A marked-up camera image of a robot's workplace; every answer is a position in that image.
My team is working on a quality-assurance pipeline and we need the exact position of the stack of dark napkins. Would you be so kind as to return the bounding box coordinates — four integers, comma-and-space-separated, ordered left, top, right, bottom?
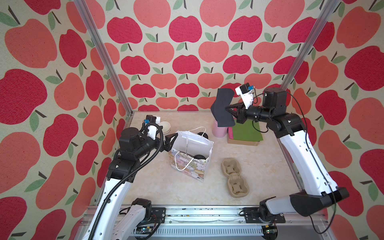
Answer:
228, 120, 264, 142

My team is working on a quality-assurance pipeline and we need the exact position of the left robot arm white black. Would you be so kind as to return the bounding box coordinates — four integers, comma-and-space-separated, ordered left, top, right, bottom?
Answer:
83, 116, 178, 240

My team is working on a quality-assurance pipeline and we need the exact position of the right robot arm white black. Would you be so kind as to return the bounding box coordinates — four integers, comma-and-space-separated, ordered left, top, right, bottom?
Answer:
217, 84, 350, 223

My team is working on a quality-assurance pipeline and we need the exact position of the stack of white paper cups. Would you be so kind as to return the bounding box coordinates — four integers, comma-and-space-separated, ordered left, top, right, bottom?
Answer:
159, 121, 172, 136

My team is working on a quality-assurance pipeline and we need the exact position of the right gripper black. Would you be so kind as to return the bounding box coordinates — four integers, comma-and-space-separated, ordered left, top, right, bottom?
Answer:
226, 99, 276, 125

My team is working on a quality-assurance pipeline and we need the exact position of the brown cardboard napkin tray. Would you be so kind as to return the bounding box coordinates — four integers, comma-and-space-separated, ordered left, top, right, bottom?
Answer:
228, 138, 260, 146

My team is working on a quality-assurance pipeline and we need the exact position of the aluminium front rail frame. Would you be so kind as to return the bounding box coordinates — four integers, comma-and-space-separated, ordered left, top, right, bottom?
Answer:
71, 204, 334, 240

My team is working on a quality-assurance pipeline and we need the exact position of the right aluminium corner post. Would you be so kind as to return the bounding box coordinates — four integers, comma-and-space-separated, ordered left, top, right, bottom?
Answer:
274, 1, 342, 90

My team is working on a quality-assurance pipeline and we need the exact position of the brown pulp cup carrier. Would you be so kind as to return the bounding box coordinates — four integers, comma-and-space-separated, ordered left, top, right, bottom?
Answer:
221, 158, 250, 198

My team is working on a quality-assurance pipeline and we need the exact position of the cartoon animal paper gift bag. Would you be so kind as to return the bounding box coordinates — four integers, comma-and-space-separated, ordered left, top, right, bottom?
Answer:
169, 127, 214, 182

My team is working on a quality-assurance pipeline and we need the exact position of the single black paper napkin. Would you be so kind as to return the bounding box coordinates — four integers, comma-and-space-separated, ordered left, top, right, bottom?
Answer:
211, 88, 235, 127

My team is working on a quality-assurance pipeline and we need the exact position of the aluminium corner post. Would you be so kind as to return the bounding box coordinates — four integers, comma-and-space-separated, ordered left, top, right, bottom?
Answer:
74, 0, 133, 118
274, 1, 342, 90

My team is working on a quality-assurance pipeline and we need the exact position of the left aluminium corner post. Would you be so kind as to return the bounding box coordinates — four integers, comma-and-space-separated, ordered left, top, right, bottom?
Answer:
74, 0, 133, 118

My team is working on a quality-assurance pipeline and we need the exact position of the pink cylindrical holder cup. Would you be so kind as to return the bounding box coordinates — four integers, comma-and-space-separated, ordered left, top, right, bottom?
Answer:
212, 120, 228, 138

